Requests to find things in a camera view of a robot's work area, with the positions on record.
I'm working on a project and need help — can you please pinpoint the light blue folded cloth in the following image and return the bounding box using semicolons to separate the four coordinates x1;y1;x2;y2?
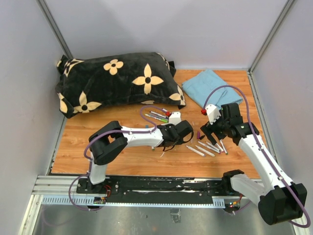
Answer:
182;70;243;109

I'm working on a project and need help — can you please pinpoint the navy cap marker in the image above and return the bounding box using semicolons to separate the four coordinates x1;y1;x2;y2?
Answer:
150;111;168;119

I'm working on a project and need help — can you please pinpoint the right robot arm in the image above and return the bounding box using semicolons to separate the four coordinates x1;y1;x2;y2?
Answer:
201;103;307;225

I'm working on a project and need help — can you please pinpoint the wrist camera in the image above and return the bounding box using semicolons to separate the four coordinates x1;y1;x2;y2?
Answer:
205;104;221;125
168;112;181;125

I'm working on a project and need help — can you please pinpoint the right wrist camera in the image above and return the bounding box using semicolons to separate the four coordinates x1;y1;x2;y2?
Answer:
205;104;221;125

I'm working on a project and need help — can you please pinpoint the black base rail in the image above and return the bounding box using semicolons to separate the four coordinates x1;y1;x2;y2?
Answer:
76;175;240;205

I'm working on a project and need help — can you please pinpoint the black floral pillow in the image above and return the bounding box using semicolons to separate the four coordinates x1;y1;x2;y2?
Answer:
55;52;186;118

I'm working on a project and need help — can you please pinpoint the purple cap marker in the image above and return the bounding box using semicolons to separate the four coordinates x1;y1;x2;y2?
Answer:
198;141;220;154

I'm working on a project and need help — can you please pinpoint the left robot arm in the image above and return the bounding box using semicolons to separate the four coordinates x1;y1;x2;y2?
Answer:
84;120;194;194

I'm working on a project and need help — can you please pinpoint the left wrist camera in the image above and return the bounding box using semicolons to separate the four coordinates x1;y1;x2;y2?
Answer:
168;112;181;125

